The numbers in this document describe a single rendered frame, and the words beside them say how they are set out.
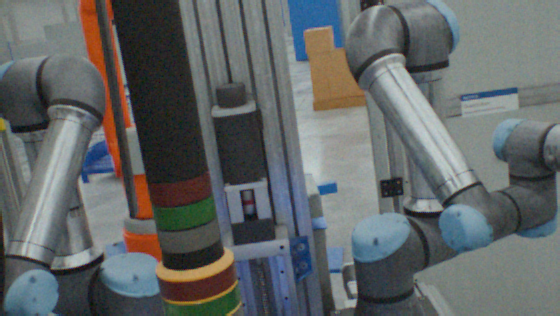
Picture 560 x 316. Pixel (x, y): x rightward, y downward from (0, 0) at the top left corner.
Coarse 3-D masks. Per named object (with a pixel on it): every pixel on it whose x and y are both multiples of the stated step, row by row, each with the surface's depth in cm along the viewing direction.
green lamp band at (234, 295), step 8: (232, 288) 33; (224, 296) 33; (232, 296) 33; (240, 296) 34; (168, 304) 33; (176, 304) 32; (184, 304) 32; (192, 304) 32; (200, 304) 32; (208, 304) 32; (216, 304) 32; (224, 304) 33; (232, 304) 33; (168, 312) 33; (176, 312) 32; (184, 312) 32; (192, 312) 32; (200, 312) 32; (208, 312) 32; (216, 312) 32; (224, 312) 33
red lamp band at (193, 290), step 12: (156, 276) 33; (216, 276) 32; (228, 276) 33; (168, 288) 32; (180, 288) 32; (192, 288) 32; (204, 288) 32; (216, 288) 32; (180, 300) 32; (192, 300) 32
